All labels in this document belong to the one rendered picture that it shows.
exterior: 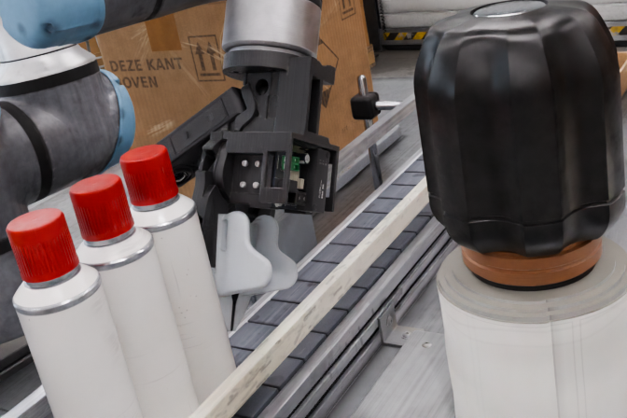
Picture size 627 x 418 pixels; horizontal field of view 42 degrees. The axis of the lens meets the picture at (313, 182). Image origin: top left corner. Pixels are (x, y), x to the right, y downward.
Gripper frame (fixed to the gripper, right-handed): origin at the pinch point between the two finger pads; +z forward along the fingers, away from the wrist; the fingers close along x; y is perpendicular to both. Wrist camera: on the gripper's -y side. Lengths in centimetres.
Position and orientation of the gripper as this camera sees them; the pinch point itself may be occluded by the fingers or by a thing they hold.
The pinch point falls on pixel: (222, 313)
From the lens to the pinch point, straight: 64.9
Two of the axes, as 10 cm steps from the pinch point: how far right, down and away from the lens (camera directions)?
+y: 8.5, 0.4, -5.2
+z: -0.9, 9.9, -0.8
